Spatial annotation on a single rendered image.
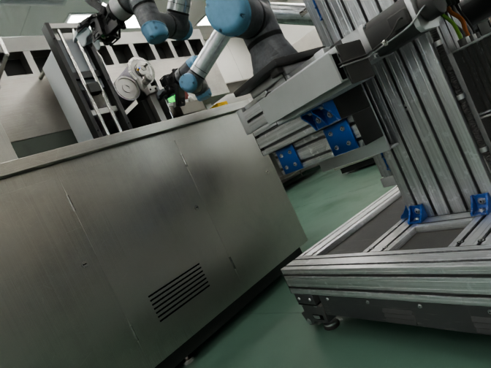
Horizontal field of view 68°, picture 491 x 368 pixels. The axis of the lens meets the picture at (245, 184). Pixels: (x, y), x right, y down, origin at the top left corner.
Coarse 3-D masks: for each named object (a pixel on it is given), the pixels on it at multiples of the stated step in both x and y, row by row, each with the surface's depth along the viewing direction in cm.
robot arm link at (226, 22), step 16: (208, 0) 96; (224, 0) 94; (240, 0) 93; (256, 0) 102; (208, 16) 97; (224, 16) 95; (240, 16) 94; (256, 16) 100; (224, 32) 98; (240, 32) 99; (256, 32) 105
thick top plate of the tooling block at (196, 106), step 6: (186, 102) 194; (192, 102) 196; (198, 102) 199; (174, 108) 193; (180, 108) 190; (186, 108) 192; (192, 108) 195; (198, 108) 198; (204, 108) 200; (180, 114) 192; (186, 114) 192
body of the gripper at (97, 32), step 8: (96, 16) 119; (104, 16) 119; (112, 16) 116; (96, 24) 119; (104, 24) 120; (112, 24) 118; (120, 24) 120; (96, 32) 119; (104, 32) 120; (112, 32) 120; (104, 40) 124; (112, 40) 124
